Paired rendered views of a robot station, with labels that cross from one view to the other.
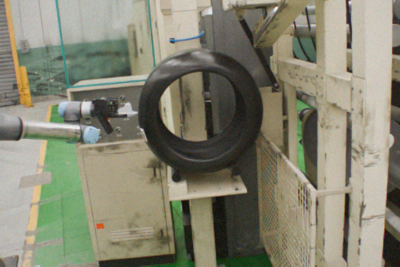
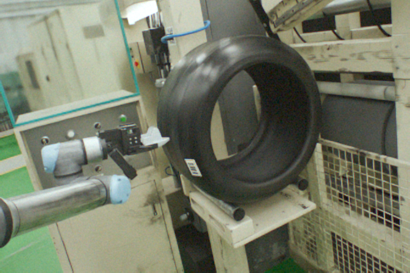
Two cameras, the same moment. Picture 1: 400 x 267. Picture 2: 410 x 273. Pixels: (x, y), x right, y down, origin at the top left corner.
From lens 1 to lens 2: 0.94 m
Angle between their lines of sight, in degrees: 19
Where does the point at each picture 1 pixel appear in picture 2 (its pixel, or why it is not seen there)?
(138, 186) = (136, 233)
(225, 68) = (285, 55)
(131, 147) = not seen: hidden behind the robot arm
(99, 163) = (80, 219)
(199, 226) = (232, 261)
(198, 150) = (230, 169)
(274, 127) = not seen: hidden behind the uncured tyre
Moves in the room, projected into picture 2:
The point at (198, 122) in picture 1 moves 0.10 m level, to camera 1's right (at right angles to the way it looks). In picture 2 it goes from (216, 135) to (236, 128)
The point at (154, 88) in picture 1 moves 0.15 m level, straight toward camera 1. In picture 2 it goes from (202, 97) to (230, 101)
